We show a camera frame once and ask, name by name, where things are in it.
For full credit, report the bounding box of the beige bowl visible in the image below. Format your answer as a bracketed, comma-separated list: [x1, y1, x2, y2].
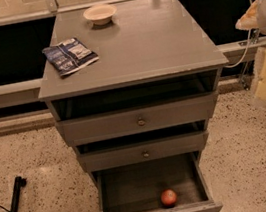
[83, 3, 117, 26]

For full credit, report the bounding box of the grey middle drawer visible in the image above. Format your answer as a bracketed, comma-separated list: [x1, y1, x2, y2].
[78, 130, 209, 172]

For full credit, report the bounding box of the grey open bottom drawer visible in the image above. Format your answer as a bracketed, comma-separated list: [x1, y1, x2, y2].
[97, 153, 222, 212]

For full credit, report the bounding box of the blue white snack bag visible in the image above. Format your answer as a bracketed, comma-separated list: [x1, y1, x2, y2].
[43, 38, 100, 77]

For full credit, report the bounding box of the grey top drawer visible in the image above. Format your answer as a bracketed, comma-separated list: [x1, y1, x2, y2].
[56, 92, 218, 147]

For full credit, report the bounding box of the red apple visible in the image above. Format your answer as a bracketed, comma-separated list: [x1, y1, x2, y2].
[160, 189, 178, 208]

